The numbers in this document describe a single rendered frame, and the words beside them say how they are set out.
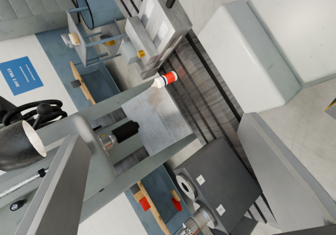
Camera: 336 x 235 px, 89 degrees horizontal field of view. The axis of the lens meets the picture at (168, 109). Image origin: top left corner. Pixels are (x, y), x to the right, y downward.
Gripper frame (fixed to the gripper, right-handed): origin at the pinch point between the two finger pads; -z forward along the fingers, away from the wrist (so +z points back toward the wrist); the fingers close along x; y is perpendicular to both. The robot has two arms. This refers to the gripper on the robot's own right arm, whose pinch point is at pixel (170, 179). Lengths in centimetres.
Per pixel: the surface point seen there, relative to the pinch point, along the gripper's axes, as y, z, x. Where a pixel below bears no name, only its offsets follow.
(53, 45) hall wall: 162, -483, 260
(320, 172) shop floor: 128, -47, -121
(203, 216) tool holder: 51, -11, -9
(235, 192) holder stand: 49, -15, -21
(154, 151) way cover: 70, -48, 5
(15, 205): 23.2, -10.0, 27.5
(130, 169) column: 71, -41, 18
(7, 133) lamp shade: 9.8, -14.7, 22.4
